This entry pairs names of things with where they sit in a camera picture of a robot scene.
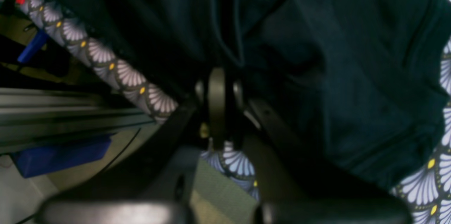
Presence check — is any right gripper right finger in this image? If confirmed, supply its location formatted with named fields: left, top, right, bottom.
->
left=233, top=81, right=413, bottom=224

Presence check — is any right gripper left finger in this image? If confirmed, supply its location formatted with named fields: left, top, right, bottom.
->
left=36, top=67, right=227, bottom=224

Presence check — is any fan patterned tablecloth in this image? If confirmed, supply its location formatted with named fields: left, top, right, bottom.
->
left=1, top=0, right=450, bottom=224

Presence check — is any dark grey T-shirt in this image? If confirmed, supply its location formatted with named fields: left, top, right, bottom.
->
left=56, top=0, right=450, bottom=189

